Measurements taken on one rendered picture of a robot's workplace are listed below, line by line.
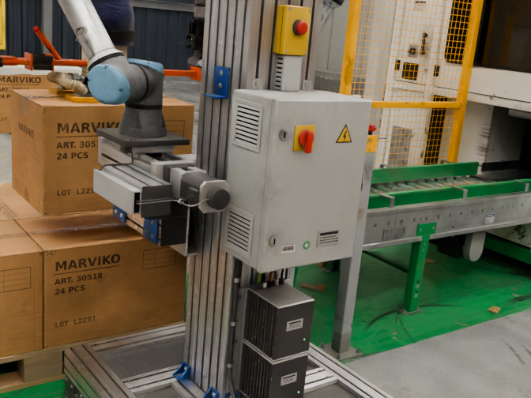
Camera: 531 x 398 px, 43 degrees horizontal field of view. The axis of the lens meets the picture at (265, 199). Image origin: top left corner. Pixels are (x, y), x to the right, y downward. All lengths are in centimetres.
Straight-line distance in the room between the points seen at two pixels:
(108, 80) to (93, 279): 96
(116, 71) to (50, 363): 127
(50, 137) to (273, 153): 100
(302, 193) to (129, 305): 119
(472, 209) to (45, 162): 226
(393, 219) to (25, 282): 172
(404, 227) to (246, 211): 166
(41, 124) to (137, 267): 69
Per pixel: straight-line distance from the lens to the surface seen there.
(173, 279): 283
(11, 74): 433
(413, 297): 362
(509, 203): 401
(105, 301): 273
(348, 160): 189
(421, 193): 357
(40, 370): 276
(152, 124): 210
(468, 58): 466
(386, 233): 329
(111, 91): 197
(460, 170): 452
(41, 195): 252
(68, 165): 251
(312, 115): 177
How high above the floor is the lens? 142
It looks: 15 degrees down
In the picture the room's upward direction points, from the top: 5 degrees clockwise
